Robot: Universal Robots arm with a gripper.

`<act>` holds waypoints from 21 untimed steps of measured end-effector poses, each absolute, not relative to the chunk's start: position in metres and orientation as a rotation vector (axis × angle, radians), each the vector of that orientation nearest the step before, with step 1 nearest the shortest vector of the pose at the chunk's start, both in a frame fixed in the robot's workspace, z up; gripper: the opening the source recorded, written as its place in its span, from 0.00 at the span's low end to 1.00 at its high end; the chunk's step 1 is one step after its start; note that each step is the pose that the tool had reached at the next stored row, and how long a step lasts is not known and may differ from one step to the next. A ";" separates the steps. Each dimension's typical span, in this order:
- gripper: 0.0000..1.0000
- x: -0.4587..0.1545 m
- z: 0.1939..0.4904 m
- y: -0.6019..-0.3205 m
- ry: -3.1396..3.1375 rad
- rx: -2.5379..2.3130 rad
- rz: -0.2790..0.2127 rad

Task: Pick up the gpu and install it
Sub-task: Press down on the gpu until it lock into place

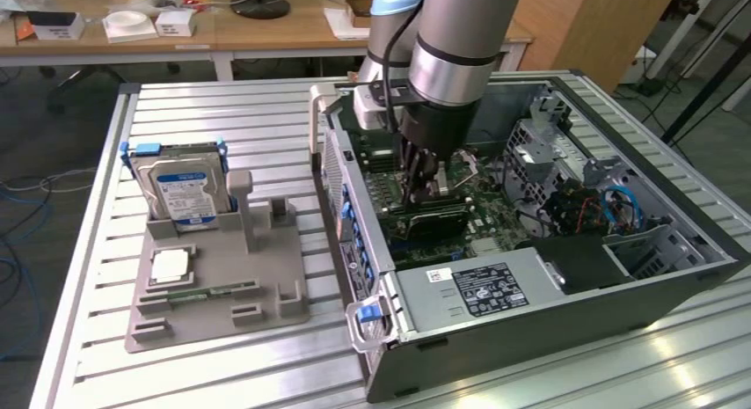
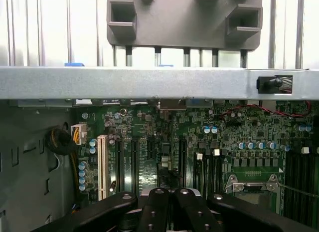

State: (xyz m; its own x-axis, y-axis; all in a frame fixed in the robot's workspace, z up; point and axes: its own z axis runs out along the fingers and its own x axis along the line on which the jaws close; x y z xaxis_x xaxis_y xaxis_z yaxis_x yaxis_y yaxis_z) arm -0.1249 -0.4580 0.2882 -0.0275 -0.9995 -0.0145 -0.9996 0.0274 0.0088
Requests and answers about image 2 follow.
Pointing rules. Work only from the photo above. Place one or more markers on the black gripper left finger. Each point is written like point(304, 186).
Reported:
point(154, 212)

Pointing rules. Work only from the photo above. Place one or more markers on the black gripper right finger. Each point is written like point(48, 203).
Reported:
point(197, 214)

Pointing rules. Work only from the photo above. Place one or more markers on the black RAM slot bank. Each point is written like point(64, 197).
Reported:
point(209, 172)
point(301, 182)

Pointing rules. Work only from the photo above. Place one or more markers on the black expansion slot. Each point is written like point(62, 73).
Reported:
point(120, 162)
point(134, 162)
point(183, 162)

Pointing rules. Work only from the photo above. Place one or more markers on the CPU socket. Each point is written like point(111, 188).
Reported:
point(249, 186)

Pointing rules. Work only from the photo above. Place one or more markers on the white expansion slot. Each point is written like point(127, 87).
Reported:
point(100, 167)

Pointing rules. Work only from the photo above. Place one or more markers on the green motherboard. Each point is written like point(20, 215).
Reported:
point(261, 134)

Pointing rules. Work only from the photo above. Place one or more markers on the open black PC case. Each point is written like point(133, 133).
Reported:
point(124, 82)

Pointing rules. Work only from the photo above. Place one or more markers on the grey parts rack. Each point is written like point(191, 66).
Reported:
point(174, 25)

